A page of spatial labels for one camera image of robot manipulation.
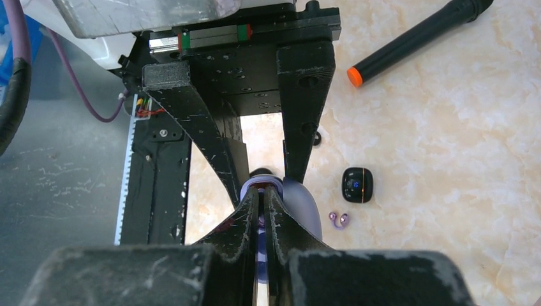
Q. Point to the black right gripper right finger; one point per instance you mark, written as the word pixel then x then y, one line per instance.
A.
pixel 303 270

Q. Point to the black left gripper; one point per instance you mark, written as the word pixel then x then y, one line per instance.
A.
pixel 264 59

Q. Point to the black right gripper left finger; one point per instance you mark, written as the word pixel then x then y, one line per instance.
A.
pixel 219 269

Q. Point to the purple ear clip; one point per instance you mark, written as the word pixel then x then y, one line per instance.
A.
pixel 339 222
pixel 262 274

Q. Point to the grey blue oval case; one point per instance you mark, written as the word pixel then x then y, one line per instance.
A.
pixel 297 200

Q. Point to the black earbud charging case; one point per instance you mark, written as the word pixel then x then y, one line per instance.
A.
pixel 357 185

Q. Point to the black earbud left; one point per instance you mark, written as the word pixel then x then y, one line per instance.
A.
pixel 317 139

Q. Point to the black marker with orange cap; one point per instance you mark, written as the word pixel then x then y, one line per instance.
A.
pixel 455 13

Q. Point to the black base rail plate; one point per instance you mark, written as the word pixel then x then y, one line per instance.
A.
pixel 153 199

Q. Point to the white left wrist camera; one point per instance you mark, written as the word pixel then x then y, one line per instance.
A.
pixel 104 29

